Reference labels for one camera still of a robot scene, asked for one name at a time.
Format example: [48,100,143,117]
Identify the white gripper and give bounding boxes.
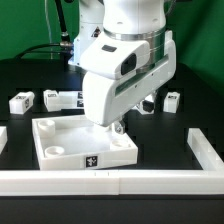
[80,31,176,134]

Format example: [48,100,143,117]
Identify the white square table top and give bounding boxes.
[32,115,138,170]

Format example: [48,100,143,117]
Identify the white marker tag sheet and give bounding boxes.
[59,91,84,109]

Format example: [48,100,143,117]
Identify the white U-shaped obstacle fence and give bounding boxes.
[0,128,224,196]

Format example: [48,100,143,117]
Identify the white block left edge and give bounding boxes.
[0,126,8,154]

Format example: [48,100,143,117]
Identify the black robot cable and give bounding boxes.
[13,0,75,60]

